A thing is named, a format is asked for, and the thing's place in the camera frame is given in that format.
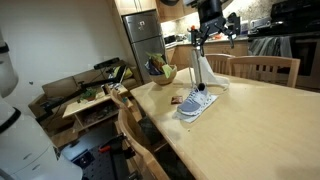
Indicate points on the wooden chair near robot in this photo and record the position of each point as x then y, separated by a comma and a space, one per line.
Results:
144, 160

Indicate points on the white paper towel sheet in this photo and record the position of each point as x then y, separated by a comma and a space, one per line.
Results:
192, 116

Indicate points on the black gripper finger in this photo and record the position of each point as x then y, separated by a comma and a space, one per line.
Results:
230, 35
198, 38

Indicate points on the orange black clamp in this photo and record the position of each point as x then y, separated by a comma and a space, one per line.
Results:
107, 146

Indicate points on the small potted green plant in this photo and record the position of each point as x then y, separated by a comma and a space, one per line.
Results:
89, 94

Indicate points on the small brown packet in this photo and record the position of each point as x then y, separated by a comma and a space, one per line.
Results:
176, 100

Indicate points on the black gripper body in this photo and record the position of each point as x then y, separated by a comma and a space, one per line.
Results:
211, 18

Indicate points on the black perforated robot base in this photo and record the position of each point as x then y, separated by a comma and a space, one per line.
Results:
110, 165

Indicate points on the wooden bowl with snack bags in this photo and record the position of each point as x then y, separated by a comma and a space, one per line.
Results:
159, 70

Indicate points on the stainless steel refrigerator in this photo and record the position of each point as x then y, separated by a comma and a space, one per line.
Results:
145, 36

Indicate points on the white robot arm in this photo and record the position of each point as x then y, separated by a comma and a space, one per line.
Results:
26, 152

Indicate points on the paper towel roll on holder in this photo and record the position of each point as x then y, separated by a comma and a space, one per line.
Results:
203, 72

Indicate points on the black kitchen stove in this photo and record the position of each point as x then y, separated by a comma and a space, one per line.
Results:
299, 21

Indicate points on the grey blue sneaker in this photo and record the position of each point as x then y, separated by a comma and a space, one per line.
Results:
195, 99

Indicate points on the grey towel on oven handle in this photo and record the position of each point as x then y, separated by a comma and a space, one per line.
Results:
271, 46

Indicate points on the wooden coffee table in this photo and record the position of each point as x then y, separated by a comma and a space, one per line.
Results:
88, 113

